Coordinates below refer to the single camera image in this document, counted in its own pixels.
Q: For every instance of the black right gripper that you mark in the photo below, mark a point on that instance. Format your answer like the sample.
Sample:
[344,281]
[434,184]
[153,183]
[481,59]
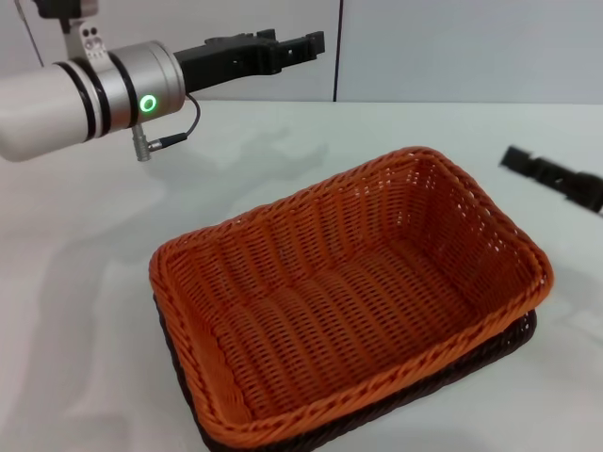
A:
[584,190]

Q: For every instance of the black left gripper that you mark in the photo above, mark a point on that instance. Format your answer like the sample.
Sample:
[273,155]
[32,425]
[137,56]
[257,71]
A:
[226,59]

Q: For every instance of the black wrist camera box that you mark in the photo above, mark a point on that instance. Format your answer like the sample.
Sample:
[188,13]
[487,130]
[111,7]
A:
[70,7]

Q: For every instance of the dark brown wicker basket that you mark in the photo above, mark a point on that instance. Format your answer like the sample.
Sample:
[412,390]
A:
[518,332]

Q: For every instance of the black vertical wall strip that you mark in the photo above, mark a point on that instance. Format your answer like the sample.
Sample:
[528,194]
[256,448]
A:
[337,47]

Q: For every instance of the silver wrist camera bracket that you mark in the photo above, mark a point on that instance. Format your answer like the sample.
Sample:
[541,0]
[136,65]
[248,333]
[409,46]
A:
[89,42]

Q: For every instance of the orange wicker basket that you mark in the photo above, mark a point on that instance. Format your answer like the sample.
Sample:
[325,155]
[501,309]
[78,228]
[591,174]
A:
[339,301]

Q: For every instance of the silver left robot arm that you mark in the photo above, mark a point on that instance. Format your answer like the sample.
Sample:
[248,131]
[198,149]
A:
[70,108]

